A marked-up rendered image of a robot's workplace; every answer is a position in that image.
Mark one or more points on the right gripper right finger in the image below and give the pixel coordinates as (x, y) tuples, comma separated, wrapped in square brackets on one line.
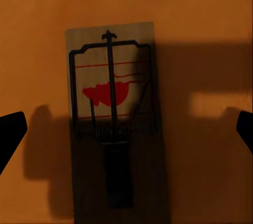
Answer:
[(245, 128)]

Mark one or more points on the mousetrap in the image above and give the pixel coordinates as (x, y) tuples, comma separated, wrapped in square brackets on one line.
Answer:
[(118, 159)]

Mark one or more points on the cabinet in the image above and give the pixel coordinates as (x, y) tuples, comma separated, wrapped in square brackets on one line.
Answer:
[(205, 69)]

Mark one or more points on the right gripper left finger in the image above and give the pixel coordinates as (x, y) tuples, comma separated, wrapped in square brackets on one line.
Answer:
[(12, 129)]

